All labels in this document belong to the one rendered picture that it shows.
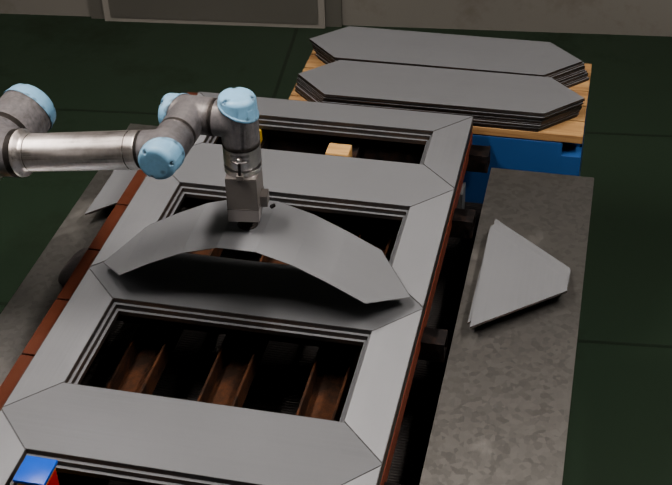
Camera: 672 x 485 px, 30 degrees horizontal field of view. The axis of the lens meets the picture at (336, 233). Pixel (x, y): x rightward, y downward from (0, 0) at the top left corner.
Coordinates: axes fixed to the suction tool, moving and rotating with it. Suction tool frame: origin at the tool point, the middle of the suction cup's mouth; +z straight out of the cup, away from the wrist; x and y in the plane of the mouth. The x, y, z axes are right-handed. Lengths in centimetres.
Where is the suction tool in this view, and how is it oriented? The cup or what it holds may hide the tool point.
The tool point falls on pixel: (248, 228)
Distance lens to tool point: 255.4
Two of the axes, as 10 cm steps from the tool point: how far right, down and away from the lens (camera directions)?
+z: 0.2, 8.0, 5.9
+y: 0.8, -5.9, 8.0
